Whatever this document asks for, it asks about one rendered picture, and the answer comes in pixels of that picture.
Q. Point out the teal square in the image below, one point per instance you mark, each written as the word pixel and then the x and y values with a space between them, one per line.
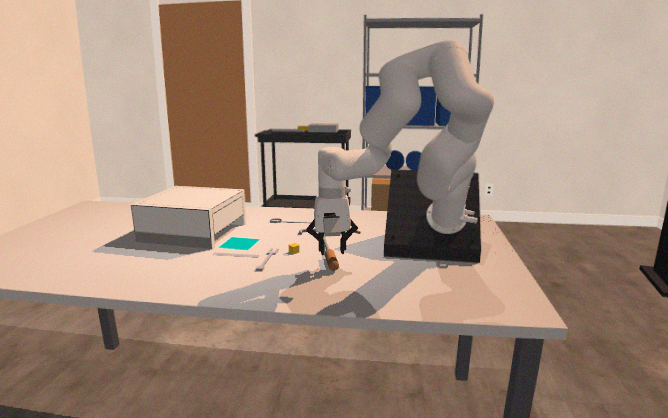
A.
pixel 239 243

